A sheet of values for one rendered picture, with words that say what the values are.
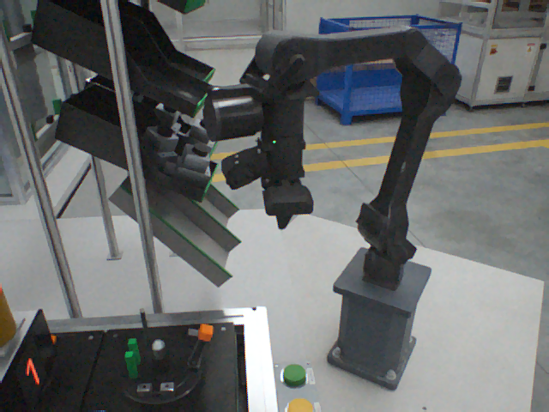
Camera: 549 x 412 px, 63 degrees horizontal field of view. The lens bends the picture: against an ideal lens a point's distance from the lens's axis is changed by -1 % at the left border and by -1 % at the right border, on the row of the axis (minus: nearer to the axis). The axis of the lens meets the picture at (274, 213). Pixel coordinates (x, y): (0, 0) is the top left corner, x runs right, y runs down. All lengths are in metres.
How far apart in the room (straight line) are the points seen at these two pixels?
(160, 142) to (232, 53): 3.80
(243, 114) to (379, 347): 0.53
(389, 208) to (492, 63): 5.09
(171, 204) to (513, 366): 0.78
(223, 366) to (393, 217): 0.38
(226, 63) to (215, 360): 3.99
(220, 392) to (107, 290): 0.52
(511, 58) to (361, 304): 5.25
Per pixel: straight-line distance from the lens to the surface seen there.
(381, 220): 0.76
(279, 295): 1.12
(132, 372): 0.80
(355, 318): 0.88
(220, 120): 0.56
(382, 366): 0.94
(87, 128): 0.85
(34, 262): 1.39
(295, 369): 0.81
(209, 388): 0.80
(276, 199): 0.57
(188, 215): 1.02
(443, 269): 1.29
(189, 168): 0.85
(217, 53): 4.60
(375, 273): 0.85
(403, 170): 0.75
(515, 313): 1.21
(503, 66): 5.91
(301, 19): 9.49
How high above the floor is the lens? 1.58
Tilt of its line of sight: 30 degrees down
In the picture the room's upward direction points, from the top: straight up
